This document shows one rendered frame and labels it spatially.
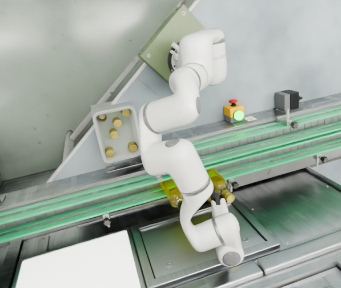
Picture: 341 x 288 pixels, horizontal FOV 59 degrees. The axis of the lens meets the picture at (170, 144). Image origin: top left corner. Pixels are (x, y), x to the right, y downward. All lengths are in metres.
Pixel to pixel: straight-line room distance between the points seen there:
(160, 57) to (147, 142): 0.54
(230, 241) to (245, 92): 0.83
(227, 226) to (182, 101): 0.35
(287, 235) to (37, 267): 0.91
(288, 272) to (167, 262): 0.39
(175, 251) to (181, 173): 0.48
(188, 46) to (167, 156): 0.32
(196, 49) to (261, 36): 0.69
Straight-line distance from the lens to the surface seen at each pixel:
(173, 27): 1.25
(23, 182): 2.08
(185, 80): 0.74
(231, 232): 0.85
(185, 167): 0.71
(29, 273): 1.27
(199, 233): 0.86
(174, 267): 1.08
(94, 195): 1.24
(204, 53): 0.87
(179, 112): 0.72
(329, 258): 1.16
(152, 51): 1.23
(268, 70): 1.56
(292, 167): 1.63
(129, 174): 1.30
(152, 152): 0.74
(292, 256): 1.11
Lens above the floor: 2.04
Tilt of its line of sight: 65 degrees down
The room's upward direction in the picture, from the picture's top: 139 degrees clockwise
